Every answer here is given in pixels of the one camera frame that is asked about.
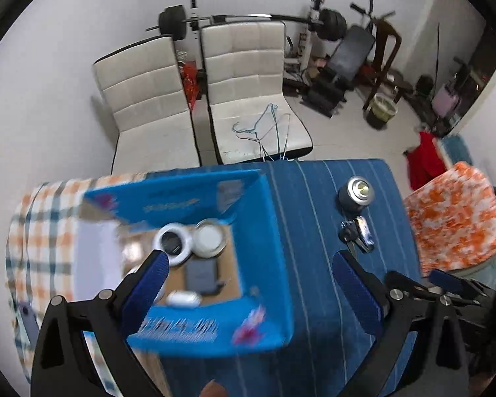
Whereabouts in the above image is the grey phone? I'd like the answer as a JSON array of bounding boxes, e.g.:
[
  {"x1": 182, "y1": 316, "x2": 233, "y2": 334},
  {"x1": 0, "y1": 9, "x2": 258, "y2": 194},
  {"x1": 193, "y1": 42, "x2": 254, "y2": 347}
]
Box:
[{"x1": 18, "y1": 301, "x2": 41, "y2": 342}]

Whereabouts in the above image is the black thin pole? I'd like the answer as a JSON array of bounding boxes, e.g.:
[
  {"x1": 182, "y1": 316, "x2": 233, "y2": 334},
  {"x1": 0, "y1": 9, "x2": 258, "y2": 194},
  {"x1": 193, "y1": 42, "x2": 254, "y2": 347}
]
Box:
[{"x1": 434, "y1": 22, "x2": 442, "y2": 89}]

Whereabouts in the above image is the key bunch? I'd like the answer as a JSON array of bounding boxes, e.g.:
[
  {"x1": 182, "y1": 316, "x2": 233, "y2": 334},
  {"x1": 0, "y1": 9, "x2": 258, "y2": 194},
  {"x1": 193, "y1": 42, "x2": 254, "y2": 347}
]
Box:
[{"x1": 339, "y1": 215, "x2": 375, "y2": 255}]

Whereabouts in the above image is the white round container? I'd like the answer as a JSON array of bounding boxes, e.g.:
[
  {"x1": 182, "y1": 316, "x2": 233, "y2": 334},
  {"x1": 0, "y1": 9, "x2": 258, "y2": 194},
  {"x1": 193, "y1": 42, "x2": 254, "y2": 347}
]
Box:
[{"x1": 191, "y1": 218, "x2": 228, "y2": 257}]

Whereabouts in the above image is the white padded chair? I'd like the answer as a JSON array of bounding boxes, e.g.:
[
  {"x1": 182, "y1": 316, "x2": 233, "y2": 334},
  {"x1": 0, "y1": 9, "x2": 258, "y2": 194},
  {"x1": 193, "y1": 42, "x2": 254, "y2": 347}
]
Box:
[
  {"x1": 92, "y1": 35, "x2": 201, "y2": 174},
  {"x1": 199, "y1": 20, "x2": 314, "y2": 165}
]

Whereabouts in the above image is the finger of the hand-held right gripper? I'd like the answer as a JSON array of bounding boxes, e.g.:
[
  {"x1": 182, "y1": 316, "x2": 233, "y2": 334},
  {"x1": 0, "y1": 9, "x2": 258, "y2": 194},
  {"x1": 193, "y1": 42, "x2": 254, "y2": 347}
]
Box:
[
  {"x1": 386, "y1": 271, "x2": 439, "y2": 298},
  {"x1": 430, "y1": 270, "x2": 489, "y2": 303}
]

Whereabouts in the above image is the blue towel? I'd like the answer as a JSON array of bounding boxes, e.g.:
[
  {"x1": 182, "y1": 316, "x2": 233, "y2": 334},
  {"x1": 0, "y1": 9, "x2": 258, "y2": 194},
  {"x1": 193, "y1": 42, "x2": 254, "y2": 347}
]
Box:
[{"x1": 438, "y1": 134, "x2": 474, "y2": 166}]

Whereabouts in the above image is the black handlebar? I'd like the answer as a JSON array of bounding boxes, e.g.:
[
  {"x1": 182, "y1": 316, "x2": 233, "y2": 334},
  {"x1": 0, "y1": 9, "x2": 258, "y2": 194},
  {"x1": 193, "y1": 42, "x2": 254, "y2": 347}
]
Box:
[{"x1": 351, "y1": 0, "x2": 396, "y2": 23}]

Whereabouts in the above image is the pink suitcase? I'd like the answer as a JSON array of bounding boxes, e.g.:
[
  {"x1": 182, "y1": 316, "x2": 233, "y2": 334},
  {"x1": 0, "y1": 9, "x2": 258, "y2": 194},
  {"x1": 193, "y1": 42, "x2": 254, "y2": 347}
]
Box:
[{"x1": 433, "y1": 84, "x2": 460, "y2": 118}]

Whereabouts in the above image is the silver wire hanger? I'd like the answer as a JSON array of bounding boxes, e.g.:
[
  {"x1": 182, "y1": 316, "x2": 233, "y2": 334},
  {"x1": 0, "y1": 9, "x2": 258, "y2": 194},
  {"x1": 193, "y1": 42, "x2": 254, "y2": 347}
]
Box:
[{"x1": 256, "y1": 111, "x2": 294, "y2": 162}]

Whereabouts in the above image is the blue wire hanger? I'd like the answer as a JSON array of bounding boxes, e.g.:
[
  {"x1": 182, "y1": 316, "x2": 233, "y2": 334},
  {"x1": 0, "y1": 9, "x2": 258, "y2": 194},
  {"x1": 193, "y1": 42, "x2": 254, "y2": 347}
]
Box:
[{"x1": 232, "y1": 105, "x2": 282, "y2": 143}]

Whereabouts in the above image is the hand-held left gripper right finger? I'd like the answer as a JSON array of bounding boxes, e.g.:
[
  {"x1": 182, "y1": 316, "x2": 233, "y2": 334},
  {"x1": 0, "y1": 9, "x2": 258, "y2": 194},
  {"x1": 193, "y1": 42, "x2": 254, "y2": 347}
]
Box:
[{"x1": 332, "y1": 250, "x2": 468, "y2": 397}]

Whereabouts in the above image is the blue cardboard box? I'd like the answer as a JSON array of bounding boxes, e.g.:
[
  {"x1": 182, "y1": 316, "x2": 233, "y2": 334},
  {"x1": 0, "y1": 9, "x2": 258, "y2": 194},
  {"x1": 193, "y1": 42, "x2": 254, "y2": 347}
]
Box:
[{"x1": 80, "y1": 168, "x2": 296, "y2": 358}]

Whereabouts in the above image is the dark waste bin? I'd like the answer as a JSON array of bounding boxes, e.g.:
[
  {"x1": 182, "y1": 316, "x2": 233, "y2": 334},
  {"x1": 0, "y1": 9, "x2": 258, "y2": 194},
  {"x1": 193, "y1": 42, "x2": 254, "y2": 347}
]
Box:
[{"x1": 366, "y1": 94, "x2": 398, "y2": 130}]

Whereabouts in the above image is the white earbuds case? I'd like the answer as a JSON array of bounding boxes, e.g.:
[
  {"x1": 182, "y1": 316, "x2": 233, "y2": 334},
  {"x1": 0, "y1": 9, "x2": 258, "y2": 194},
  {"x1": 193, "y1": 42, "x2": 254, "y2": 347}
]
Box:
[{"x1": 165, "y1": 290, "x2": 202, "y2": 309}]

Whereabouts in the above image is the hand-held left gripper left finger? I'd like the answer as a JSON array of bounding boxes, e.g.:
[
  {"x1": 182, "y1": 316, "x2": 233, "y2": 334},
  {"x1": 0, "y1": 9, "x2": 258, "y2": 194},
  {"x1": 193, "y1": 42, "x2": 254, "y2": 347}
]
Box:
[{"x1": 31, "y1": 249, "x2": 170, "y2": 397}]

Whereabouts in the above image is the metal canister with lid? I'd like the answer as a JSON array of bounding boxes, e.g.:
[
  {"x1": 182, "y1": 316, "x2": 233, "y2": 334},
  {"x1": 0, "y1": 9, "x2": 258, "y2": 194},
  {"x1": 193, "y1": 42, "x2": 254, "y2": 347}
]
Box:
[{"x1": 338, "y1": 176, "x2": 375, "y2": 212}]

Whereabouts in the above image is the orange plaid cloth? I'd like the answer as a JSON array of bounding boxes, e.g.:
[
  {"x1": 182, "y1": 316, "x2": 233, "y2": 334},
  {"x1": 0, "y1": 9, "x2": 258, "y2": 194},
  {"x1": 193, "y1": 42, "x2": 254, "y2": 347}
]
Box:
[{"x1": 4, "y1": 171, "x2": 166, "y2": 385}]

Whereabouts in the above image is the orange floral cloth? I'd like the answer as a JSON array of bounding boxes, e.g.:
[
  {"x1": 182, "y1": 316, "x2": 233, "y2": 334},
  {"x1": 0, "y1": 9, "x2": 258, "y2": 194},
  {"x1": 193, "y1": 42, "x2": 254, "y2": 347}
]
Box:
[{"x1": 403, "y1": 161, "x2": 496, "y2": 278}]

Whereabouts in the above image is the brown wooden chair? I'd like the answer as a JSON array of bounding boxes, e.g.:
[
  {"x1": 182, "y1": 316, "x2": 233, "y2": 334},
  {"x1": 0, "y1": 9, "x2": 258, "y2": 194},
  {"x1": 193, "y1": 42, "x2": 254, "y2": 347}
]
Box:
[{"x1": 361, "y1": 19, "x2": 402, "y2": 110}]

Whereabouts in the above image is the blue striped tablecloth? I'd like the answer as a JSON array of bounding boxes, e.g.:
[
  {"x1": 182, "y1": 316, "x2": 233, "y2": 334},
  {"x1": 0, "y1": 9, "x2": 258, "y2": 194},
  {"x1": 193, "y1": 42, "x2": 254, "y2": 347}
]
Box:
[{"x1": 146, "y1": 158, "x2": 422, "y2": 397}]

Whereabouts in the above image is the red cloth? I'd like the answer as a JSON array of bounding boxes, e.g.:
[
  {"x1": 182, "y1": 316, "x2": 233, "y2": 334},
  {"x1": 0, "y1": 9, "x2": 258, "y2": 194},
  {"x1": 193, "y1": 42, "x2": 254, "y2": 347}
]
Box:
[{"x1": 405, "y1": 131, "x2": 447, "y2": 191}]

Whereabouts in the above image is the black barbell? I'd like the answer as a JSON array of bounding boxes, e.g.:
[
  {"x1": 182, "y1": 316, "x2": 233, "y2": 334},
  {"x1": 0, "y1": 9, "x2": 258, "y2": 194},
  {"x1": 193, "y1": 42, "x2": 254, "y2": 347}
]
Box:
[{"x1": 146, "y1": 5, "x2": 348, "y2": 42}]

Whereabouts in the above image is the black weight bench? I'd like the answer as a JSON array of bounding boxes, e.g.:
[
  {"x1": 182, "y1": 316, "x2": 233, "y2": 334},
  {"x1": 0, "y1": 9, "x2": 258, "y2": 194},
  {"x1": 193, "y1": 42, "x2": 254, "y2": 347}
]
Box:
[{"x1": 302, "y1": 25, "x2": 376, "y2": 118}]

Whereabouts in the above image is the red plastic bag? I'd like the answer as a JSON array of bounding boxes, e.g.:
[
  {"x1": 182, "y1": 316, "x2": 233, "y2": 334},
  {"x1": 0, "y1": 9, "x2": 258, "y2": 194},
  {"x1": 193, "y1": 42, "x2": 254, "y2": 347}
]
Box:
[{"x1": 180, "y1": 64, "x2": 201, "y2": 110}]

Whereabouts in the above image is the white charger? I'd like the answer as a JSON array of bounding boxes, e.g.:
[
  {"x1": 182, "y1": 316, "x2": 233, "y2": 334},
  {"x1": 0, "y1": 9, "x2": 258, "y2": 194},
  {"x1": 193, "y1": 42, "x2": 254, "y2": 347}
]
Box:
[{"x1": 185, "y1": 258, "x2": 226, "y2": 297}]

